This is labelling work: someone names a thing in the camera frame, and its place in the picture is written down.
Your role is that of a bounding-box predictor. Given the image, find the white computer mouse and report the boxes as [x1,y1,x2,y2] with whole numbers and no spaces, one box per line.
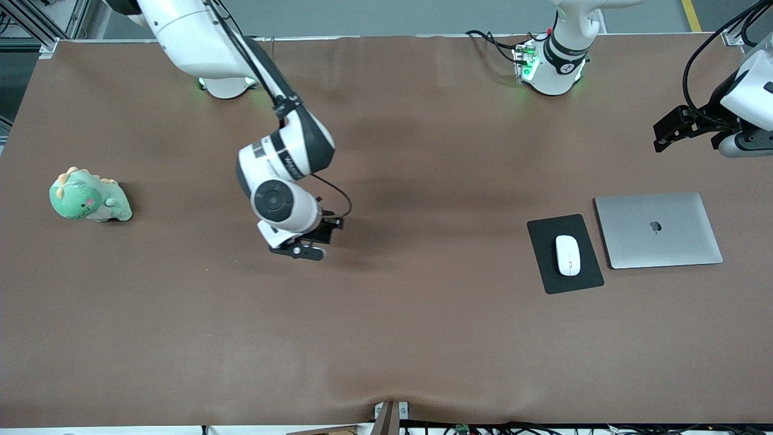
[555,234,582,277]

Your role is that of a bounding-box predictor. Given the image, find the black mouse pad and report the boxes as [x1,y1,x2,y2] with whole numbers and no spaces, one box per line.
[527,214,605,295]

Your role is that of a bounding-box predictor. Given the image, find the silver closed laptop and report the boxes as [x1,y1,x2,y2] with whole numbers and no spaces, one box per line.
[594,192,723,270]

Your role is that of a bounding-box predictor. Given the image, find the yellow floor tape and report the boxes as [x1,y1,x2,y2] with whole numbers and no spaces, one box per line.
[681,0,705,33]

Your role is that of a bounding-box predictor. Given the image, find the brown table cover sheet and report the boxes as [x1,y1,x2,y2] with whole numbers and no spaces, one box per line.
[0,33,773,427]

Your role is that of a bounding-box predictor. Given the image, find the green dinosaur plush toy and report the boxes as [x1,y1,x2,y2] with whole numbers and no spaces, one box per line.
[49,167,133,223]

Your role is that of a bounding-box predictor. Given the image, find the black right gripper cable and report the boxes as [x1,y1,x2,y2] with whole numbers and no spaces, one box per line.
[205,0,353,219]

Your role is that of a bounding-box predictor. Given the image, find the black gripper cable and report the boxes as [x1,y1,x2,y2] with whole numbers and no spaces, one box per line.
[682,0,773,118]
[205,0,353,219]

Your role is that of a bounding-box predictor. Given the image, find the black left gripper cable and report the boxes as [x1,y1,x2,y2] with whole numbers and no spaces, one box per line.
[682,0,773,118]

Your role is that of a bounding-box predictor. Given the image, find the black left arm base cables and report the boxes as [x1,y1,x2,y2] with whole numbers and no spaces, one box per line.
[465,29,527,65]

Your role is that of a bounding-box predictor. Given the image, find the grey metal table bracket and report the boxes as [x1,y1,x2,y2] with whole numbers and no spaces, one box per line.
[373,401,409,435]

